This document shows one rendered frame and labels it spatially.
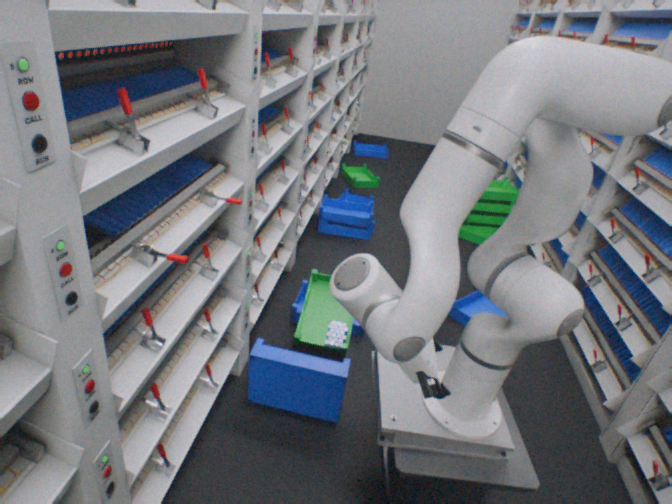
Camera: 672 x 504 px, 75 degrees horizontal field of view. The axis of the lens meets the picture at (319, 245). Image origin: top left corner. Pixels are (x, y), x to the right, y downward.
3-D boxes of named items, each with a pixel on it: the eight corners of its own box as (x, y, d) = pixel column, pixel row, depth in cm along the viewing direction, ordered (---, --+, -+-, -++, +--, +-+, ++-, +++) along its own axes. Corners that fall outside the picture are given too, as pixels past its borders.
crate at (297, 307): (367, 307, 192) (370, 293, 188) (362, 337, 174) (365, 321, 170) (301, 294, 195) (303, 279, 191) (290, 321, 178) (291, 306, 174)
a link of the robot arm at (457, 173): (556, 190, 52) (419, 376, 61) (475, 150, 65) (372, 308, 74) (510, 161, 48) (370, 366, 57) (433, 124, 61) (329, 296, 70)
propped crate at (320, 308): (346, 356, 164) (347, 348, 157) (294, 344, 166) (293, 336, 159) (359, 287, 180) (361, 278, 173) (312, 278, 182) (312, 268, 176)
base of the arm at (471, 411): (479, 374, 115) (506, 322, 106) (514, 439, 99) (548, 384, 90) (412, 372, 112) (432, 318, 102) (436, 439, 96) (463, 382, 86)
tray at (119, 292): (238, 195, 117) (251, 166, 113) (95, 341, 65) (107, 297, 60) (172, 159, 116) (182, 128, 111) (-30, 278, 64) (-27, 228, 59)
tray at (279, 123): (299, 134, 178) (313, 103, 171) (250, 184, 125) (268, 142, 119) (255, 110, 177) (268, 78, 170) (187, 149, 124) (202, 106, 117)
